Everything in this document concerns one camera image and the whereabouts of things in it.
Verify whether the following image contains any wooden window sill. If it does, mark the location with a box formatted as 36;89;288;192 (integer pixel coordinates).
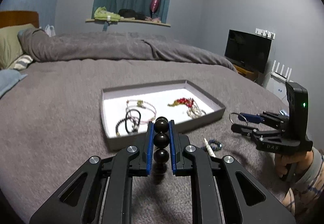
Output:
85;18;171;27

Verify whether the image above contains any black flat television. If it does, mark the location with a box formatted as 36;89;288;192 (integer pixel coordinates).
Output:
225;30;272;73

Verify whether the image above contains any striped grey white pillow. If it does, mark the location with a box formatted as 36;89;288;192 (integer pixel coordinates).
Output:
8;54;33;71

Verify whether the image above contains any blue beaded bracelet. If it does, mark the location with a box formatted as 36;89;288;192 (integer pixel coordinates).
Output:
201;139;223;153

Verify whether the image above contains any grey bedspread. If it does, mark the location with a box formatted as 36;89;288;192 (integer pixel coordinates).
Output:
1;59;288;223

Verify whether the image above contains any grey shallow cardboard tray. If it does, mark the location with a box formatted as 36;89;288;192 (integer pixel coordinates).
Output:
100;80;226;151

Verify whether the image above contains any white wifi router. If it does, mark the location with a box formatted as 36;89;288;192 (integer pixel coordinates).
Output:
270;60;292;82

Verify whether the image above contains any white plastic bag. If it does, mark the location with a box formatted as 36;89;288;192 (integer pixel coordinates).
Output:
45;24;56;37

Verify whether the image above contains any green folded cloth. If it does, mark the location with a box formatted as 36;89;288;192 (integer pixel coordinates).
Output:
93;7;121;22

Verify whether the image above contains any large black bead bracelet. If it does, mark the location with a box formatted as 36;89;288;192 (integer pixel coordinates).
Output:
152;116;171;186

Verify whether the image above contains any black clothing pile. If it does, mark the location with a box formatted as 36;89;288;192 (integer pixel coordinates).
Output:
118;9;146;20

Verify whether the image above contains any white pearl bracelet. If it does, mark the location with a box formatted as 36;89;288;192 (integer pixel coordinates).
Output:
203;137;217;158

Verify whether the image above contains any pink woven cord bracelet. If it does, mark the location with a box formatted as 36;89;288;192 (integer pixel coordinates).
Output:
125;99;157;126

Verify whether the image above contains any olive green pillow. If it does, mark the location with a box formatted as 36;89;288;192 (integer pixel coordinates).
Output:
0;23;34;69

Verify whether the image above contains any patterned sleeve forearm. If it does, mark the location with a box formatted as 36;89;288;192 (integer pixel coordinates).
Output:
282;148;323;223

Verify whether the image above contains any grey duvet roll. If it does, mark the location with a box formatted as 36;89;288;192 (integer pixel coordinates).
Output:
18;28;235;71

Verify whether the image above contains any white wall power strip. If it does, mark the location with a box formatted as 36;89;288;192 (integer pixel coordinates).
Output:
255;28;276;40

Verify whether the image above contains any person's right hand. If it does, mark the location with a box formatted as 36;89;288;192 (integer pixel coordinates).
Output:
275;151;314;178

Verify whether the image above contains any pink balloon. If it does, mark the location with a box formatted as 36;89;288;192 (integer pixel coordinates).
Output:
149;0;160;18

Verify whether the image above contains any wooden headboard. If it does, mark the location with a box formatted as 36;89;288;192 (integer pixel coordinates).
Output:
0;11;39;28

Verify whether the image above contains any light blue blanket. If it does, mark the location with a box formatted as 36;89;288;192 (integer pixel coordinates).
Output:
0;69;28;98

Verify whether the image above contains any gold bangle with red beads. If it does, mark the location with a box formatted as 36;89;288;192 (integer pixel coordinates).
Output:
167;97;207;119

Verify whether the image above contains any small dark garnet bead bracelet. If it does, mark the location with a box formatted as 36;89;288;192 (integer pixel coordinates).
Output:
115;118;139;138

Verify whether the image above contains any white storage box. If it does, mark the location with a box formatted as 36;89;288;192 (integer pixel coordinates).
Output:
265;72;288;105

